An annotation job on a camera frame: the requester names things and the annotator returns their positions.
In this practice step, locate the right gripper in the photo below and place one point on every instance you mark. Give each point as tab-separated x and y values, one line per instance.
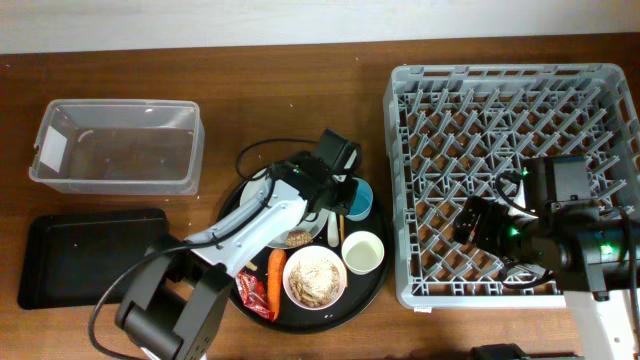
470	225

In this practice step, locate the clear plastic bin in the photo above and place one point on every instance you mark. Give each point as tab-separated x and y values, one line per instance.
120	147

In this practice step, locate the peanut shell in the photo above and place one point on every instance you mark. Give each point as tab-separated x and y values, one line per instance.
251	266

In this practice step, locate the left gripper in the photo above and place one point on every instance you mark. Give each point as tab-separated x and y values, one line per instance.
341	198

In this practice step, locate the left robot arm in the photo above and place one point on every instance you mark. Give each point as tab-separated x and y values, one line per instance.
175	303

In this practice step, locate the blue plastic cup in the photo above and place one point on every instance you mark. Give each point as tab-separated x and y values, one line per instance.
362	203

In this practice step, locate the brown food lump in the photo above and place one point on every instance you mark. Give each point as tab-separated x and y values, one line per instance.
298	238

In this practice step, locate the red snack wrapper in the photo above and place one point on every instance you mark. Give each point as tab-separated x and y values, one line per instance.
253	294

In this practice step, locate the orange carrot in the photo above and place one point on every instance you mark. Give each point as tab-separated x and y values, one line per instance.
275	268

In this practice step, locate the white bowl with food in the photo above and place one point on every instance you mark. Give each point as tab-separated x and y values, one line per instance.
314	278

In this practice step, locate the white plastic fork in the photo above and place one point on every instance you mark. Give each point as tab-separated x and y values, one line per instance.
332	230

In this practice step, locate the grey dishwasher rack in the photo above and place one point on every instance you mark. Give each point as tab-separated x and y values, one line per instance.
450	129

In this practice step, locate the wooden chopstick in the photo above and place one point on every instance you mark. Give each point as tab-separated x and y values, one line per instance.
341	237

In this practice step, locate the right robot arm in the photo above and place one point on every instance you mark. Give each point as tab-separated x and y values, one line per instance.
560	234

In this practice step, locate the round black serving tray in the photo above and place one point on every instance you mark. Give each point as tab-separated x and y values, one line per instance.
361	290

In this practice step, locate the white plastic cup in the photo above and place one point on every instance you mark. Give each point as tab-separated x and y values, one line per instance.
362	252

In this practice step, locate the black rectangular tray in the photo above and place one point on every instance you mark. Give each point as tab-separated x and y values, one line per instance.
72	259

